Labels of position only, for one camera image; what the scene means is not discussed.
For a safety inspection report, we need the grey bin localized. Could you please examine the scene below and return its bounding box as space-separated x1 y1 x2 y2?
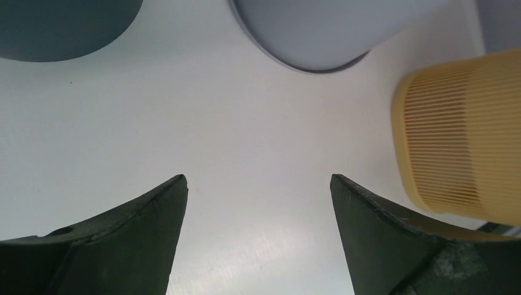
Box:
229 0 448 74

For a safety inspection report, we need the dark blue cylindrical bin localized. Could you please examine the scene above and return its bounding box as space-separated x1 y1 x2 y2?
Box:
1 0 143 62

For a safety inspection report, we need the yellow perforated bin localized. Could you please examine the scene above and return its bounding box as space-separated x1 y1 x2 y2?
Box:
391 49 520 226

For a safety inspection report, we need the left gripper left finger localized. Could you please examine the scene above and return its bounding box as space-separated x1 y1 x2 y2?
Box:
1 175 188 294

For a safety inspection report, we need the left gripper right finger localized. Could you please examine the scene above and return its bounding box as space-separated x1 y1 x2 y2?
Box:
330 175 520 294

